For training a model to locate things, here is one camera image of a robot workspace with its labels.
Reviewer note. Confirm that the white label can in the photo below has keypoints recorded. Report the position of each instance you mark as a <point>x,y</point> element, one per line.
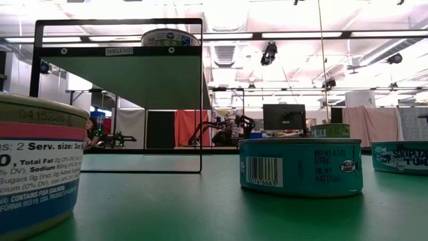
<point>167,38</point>

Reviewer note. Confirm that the black background robot arm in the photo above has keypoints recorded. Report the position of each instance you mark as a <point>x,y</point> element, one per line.
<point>120,139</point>
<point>245,122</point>

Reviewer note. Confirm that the orange cloth panel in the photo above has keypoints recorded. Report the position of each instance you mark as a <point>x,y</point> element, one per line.
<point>184,130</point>

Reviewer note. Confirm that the black panel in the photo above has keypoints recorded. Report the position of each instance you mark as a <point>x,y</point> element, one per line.
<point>161,129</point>

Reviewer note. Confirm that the black monitor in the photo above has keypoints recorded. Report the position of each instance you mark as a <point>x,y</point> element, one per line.
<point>284,114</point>

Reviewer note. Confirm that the wooden board tray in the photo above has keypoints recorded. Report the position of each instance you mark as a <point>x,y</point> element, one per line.
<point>150,80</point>

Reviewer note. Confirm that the white cloth panel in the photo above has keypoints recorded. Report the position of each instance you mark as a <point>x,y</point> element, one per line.
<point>128,122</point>

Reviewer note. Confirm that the green table mat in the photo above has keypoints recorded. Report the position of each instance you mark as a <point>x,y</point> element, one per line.
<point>200,207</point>

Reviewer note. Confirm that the black overhead gantry bar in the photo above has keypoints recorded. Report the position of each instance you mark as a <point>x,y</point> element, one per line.
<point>257,35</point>

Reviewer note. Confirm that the teal label tuna can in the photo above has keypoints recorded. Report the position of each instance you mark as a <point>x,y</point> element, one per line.
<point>401,159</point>
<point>301,167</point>

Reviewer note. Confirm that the green label can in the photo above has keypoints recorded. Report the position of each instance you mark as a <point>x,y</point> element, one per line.
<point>331,131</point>

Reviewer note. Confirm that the thin vertical pole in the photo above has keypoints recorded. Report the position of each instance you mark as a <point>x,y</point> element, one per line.
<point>323,67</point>

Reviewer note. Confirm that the person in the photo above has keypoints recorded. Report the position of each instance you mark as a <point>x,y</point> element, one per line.
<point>91,130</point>

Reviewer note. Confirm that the pink cloth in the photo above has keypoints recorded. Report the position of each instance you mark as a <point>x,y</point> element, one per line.
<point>371,122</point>

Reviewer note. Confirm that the gold lid can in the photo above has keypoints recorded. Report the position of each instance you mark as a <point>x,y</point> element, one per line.
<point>40,167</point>

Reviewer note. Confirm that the black aluminium table frame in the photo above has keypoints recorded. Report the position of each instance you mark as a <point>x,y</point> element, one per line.
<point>167,151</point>

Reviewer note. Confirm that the black overhead camera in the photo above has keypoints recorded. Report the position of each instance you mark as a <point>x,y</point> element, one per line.
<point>269,53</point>

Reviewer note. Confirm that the small black ceiling camera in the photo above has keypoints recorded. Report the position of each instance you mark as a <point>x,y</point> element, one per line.
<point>329,83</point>

